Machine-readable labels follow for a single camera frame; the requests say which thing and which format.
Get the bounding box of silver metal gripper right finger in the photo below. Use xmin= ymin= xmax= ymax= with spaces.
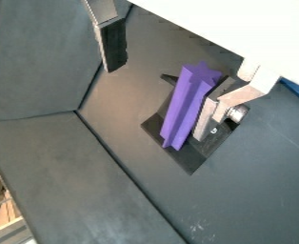
xmin=191 ymin=58 xmax=283 ymax=143

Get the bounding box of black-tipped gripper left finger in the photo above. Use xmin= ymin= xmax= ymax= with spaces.
xmin=81 ymin=0 xmax=129 ymax=72

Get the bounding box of purple star prism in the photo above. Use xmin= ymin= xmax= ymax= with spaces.
xmin=160 ymin=61 xmax=223 ymax=151

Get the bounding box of black curved fixture stand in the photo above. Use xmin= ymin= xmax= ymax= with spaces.
xmin=140 ymin=73 xmax=241 ymax=176

